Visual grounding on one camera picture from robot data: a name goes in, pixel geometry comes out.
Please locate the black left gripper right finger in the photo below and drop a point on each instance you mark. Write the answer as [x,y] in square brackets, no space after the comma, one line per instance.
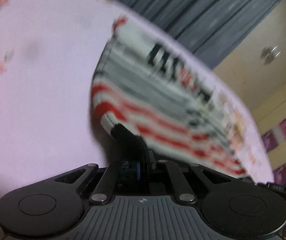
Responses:
[169,174]

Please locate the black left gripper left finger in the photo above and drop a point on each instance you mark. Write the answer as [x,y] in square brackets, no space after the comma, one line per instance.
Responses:
[98,185]

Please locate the striped red black white garment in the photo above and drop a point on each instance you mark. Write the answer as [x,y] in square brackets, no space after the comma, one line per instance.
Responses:
[150,91]

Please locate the cream wardrobe with purple panels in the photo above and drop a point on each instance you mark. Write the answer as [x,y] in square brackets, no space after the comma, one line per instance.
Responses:
[270,118]

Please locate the pink floral bed sheet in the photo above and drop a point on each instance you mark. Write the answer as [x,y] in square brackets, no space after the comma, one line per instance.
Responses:
[49,50]

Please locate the blue grey curtain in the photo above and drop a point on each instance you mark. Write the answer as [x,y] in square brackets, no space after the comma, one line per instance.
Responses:
[210,29]

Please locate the crystal wall lamp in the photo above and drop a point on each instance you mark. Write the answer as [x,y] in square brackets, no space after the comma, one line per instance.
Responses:
[268,54]

